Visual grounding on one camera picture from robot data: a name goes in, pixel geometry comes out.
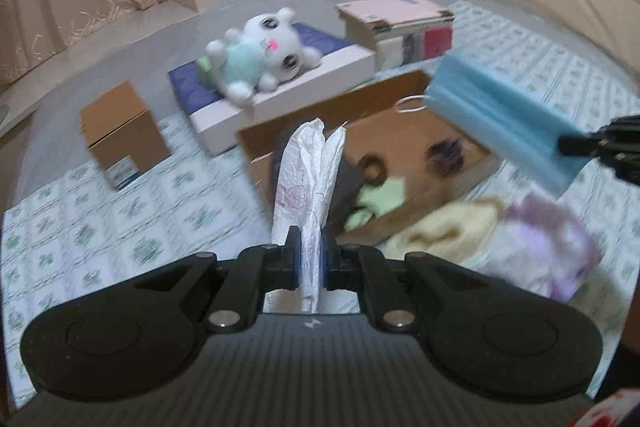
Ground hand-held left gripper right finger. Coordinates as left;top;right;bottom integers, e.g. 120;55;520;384
321;227;493;334

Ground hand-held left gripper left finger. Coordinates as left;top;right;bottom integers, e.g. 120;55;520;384
132;227;303;334

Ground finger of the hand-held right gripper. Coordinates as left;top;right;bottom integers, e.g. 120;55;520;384
557;114;640;182

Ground dark grey cloth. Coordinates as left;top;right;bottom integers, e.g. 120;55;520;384
269;147;368;228

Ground white pad packet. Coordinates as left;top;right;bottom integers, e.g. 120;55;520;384
270;118;347;314

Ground green cloth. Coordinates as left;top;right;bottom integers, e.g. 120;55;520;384
345;177;408;230

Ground yellow fluffy socks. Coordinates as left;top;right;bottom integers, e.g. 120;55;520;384
387;197;506;263

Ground blue face mask pack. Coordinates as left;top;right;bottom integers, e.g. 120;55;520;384
395;52;593;195

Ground brown cardboard tray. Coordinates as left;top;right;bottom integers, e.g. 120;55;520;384
236;69;501;248

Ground dark fuzzy hair tie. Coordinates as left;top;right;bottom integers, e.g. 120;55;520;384
427;139;463;172

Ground purple soft tissue pack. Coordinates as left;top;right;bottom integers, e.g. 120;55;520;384
500;192;601;303

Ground white and blue flat box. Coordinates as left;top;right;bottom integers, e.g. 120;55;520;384
167;22;377;155

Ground white plush bunny toy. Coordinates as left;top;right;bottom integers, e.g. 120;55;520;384
205;7;323;108

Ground small brown cardboard box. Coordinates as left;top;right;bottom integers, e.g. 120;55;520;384
80;80;172;192

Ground red white printed clothing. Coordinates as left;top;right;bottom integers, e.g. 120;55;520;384
575;389;640;427

